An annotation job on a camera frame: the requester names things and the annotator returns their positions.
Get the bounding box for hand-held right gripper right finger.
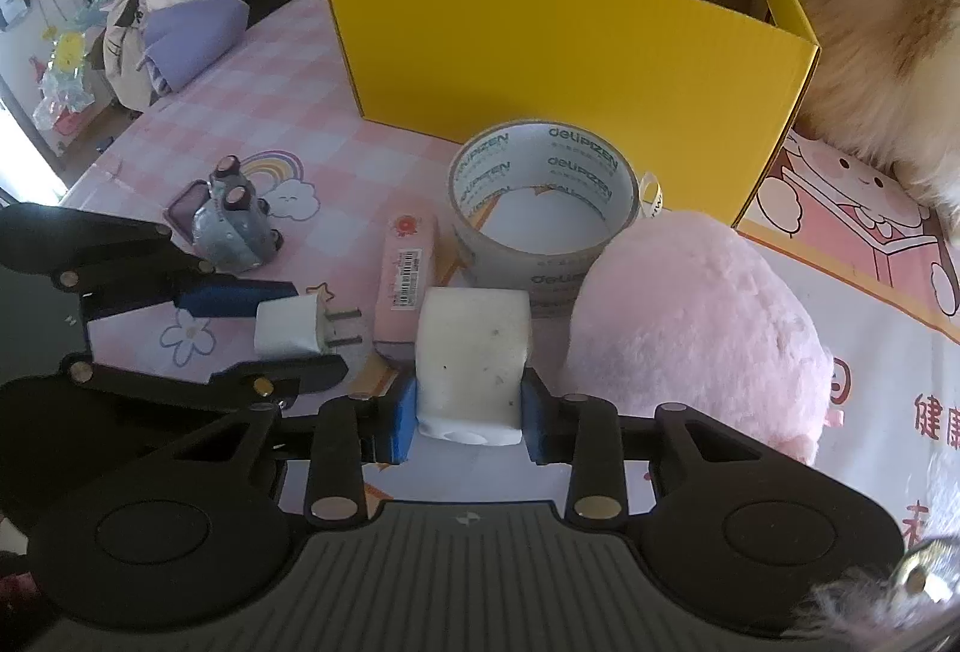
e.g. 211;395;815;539
520;367;760;527

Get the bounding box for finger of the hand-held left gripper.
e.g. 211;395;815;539
0;204;299;325
66;354;350;413

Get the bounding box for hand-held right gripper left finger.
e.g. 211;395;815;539
161;374;419;530

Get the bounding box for white square power adapter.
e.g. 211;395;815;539
253;293;365;359

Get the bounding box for grey purple toy figure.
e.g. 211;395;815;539
163;155;284;271

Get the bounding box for white foam block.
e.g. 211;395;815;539
414;287;535;447

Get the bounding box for pink plush pig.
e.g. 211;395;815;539
562;209;841;465

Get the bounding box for yellow cardboard box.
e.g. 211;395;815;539
319;0;822;229

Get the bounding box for pink eraser pack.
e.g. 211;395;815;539
373;213;440;364

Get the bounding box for pink checked printed tablecloth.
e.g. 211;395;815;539
56;0;960;525

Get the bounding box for purple sweatshirt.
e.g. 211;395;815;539
142;0;250;96

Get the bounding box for clear packing tape roll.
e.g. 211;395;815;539
448;119;665;312

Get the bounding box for colourful plastic bags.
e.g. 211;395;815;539
21;0;115;137

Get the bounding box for grey fluffy charm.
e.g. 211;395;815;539
787;532;960;652

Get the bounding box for orange and white cat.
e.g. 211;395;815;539
772;0;960;211

